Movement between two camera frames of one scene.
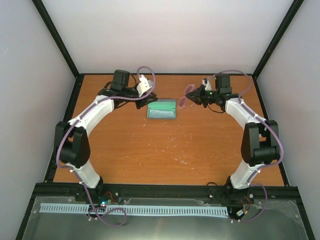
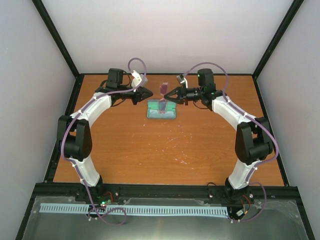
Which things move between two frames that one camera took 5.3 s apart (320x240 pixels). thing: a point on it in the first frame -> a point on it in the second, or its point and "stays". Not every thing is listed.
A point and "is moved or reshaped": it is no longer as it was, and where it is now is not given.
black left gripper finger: (142, 102) -> (141, 95)
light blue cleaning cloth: (158, 113) stays
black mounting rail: (167, 190) stays
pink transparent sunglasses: (182, 100) is moved or reshaped
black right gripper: (195, 93) -> (183, 98)
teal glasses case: (162, 109) stays
